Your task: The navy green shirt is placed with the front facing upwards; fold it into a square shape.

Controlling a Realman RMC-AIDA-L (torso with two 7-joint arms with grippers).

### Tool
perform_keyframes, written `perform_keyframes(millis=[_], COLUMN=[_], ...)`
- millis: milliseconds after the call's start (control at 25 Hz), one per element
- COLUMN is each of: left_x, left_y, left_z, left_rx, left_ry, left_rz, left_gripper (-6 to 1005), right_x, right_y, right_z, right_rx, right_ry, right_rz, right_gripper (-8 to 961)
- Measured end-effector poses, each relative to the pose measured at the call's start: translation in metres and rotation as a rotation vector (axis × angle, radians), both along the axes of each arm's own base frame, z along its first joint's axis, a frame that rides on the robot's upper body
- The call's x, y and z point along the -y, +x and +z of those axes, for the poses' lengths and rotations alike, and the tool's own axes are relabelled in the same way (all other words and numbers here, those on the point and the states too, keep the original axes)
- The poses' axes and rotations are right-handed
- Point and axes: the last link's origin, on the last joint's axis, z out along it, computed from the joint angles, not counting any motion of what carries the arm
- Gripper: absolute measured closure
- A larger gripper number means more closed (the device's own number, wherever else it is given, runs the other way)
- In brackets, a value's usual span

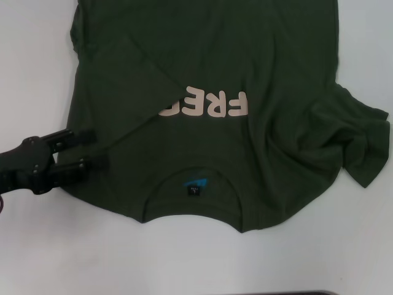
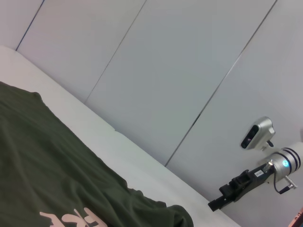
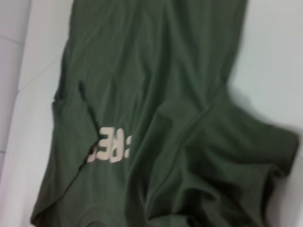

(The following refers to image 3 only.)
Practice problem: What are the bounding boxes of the dark green FREE t-shirt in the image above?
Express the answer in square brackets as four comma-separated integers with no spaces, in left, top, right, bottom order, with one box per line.
[29,0,300,227]

